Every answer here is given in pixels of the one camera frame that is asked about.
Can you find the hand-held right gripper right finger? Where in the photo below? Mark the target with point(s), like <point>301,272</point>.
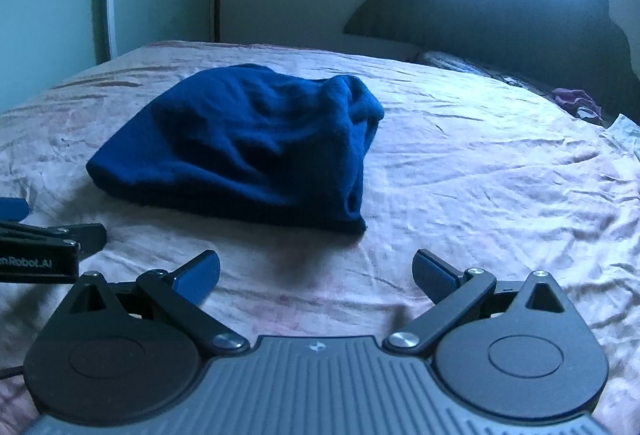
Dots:
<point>434,277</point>

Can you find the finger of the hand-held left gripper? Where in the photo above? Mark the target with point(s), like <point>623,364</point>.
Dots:
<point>85,235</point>
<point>12,208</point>

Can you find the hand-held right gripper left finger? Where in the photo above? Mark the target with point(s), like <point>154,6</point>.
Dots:
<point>197,282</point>

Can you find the blue beaded sweater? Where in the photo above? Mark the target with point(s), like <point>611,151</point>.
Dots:
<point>240,145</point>

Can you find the bed with pink sheet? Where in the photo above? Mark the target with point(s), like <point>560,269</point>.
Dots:
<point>475,165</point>

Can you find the patterned pillow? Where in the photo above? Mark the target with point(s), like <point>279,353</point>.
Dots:
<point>470,67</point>

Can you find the purple cloth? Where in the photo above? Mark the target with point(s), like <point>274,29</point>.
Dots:
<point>580,102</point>

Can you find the light patterned cloth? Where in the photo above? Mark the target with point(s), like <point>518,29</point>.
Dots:
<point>625,130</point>

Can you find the dark curved headboard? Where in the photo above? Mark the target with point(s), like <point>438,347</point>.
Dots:
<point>500,10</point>

